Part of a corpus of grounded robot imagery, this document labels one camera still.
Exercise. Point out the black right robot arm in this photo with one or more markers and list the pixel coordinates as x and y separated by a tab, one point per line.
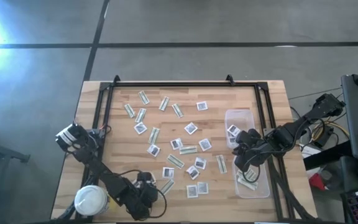
297	127

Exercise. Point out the black metal rig frame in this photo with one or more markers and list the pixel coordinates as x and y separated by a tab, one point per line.
182	84

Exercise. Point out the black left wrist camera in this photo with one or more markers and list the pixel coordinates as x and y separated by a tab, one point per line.
145	178

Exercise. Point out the yellow container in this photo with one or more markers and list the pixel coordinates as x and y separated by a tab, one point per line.
112	205

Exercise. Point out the red object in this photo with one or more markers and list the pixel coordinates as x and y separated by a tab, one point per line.
316	182

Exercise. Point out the black metal stand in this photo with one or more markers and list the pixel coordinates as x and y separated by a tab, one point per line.
11	155

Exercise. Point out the white green bandage packet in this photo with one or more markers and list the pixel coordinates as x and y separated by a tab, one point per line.
153	135
140	115
175	161
246	184
251	173
188	150
129	110
167	186
221	163
177	110
144	97
164	103

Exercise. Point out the clear plastic container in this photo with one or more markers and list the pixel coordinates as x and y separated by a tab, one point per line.
259	189
241	116

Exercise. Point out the black power box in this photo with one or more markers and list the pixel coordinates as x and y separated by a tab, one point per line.
323	137

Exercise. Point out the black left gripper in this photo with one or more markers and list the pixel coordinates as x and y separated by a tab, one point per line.
138	203

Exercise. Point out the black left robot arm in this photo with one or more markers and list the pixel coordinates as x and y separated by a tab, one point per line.
101	168

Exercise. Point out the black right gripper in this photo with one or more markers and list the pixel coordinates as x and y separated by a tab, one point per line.
256	144

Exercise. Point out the black beam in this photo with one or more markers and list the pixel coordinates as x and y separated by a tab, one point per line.
328	155

